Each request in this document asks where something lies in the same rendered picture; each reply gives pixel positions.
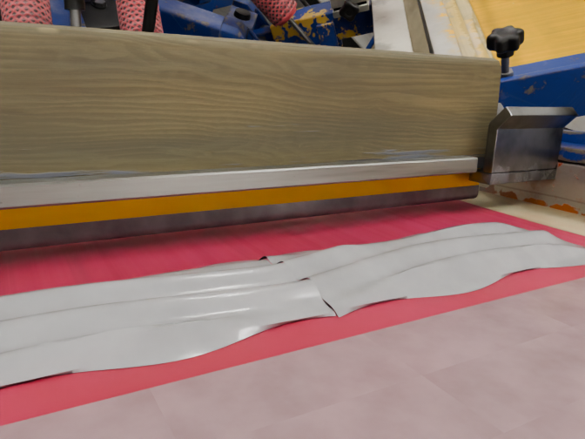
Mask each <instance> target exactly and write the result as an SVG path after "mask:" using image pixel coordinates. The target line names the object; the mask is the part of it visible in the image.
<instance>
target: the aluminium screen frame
mask: <svg viewBox="0 0 585 439"><path fill-rule="evenodd" d="M479 191H483V192H489V193H492V194H497V195H501V196H504V197H508V198H511V199H518V200H522V201H526V202H529V203H533V204H536V205H540V206H547V207H551V208H554V209H558V210H562V211H565V212H569V213H576V214H580V215H583V216H585V165H584V164H578V163H573V162H568V161H561V160H558V165H557V168H556V175H555V179H544V180H536V181H526V182H517V183H508V184H499V185H486V184H482V183H480V184H479Z"/></svg>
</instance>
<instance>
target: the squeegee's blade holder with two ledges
mask: <svg viewBox="0 0 585 439"><path fill-rule="evenodd" d="M477 165H478V158H476V157H470V156H464V155H460V156H444V157H428V158H411V159H380V160H364V161H347V162H332V163H315V164H299V165H268V166H252V167H235V168H219V169H203V170H187V171H170V172H139V173H123V174H106V175H91V176H74V177H58V178H41V179H11V180H0V210H5V209H17V208H28V207H39V206H61V205H72V204H83V203H94V202H105V201H117V200H128V199H149V198H161V197H172V196H184V195H194V194H206V193H217V192H239V191H250V190H261V189H273V188H284V187H295V186H316V185H328V184H339V183H350V182H361V181H373V180H384V179H405V178H417V177H428V176H440V175H451V174H462V173H473V172H477Z"/></svg>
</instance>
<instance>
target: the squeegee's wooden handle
mask: <svg viewBox="0 0 585 439"><path fill-rule="evenodd" d="M500 84H501V64H500V61H498V60H497V59H495V58H488V57H465V56H454V55H442V54H431V53H419V52H407V51H385V50H374V49H362V48H351V47H339V46H327V45H316V44H294V43H282V42H271V41H259V40H247V39H236V38H224V37H202V36H191V35H179V34H167V33H156V32H144V31H133V30H111V29H99V28H87V27H76V26H64V25H53V24H31V23H19V22H7V21H0V180H11V179H41V178H58V177H74V176H91V175H106V174H123V173H139V172H170V171H187V170H203V169H219V168H235V167H252V166H268V165H299V164H315V163H332V162H347V161H364V160H380V159H411V158H428V157H444V156H460V155H464V156H470V157H476V158H478V165H477V169H478V168H483V166H484V158H485V151H486V145H487V138H488V125H489V123H490V122H491V121H492V120H493V119H494V118H495V117H496V116H497V109H498V101H499V93H500Z"/></svg>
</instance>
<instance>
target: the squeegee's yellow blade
mask: <svg viewBox="0 0 585 439"><path fill-rule="evenodd" d="M479 184H480V183H478V182H474V181H470V180H469V173H462V174H451V175H440V176H428V177H417V178H405V179H384V180H373V181H361V182H350V183H339V184H328V185H316V186H295V187H284V188H273V189H261V190H250V191H239V192H217V193H206V194H194V195H184V196H172V197H161V198H149V199H128V200H117V201H105V202H94V203H83V204H72V205H61V206H39V207H28V208H17V209H5V210H0V230H8V229H18V228H26V227H36V226H54V225H62V224H72V223H82V222H91V221H100V220H118V219H127V218H137V217H145V216H155V215H164V214H174V213H191V212H201V211H210V210H219V209H228V208H238V207H247V206H264V205H274V204H284V203H293V202H302V201H311V200H321V199H338V198H347V197H357V196H366V195H375V194H385V193H394V192H411V191H421V190H430V189H440V188H449V187H458V186H476V185H479Z"/></svg>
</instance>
